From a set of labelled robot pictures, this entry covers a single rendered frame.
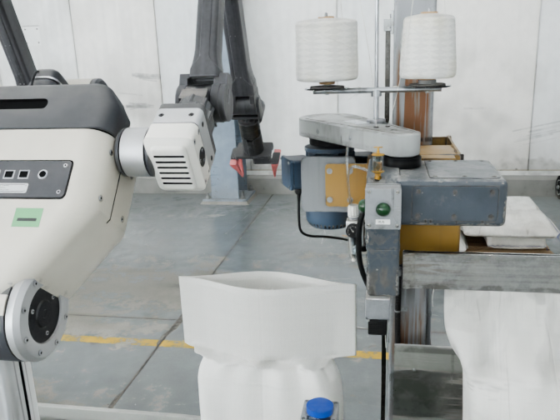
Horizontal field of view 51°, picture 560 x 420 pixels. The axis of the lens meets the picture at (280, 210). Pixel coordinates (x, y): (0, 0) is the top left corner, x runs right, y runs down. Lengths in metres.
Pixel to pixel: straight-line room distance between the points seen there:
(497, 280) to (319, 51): 0.72
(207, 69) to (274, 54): 5.32
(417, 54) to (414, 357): 0.89
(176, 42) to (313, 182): 5.24
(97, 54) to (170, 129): 6.18
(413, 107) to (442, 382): 0.83
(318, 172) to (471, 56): 4.90
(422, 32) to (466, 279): 0.62
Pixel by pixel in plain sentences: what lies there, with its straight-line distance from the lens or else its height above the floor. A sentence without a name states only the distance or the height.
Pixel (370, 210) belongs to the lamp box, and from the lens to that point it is 1.24.
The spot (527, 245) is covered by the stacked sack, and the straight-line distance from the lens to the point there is 4.57.
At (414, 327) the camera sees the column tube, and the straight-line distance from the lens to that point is 1.95.
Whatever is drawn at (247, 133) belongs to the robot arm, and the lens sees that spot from 1.59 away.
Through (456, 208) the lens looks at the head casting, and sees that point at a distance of 1.30.
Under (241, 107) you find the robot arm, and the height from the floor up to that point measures 1.47.
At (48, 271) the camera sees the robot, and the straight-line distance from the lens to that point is 1.05.
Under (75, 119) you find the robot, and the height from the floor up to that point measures 1.51.
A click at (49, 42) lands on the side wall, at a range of 7.47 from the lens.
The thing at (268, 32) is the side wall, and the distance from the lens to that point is 6.54.
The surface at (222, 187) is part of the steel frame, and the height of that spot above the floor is 0.18.
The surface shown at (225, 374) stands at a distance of 1.62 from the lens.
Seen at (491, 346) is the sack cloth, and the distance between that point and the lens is 1.59.
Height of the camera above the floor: 1.62
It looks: 16 degrees down
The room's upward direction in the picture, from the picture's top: 2 degrees counter-clockwise
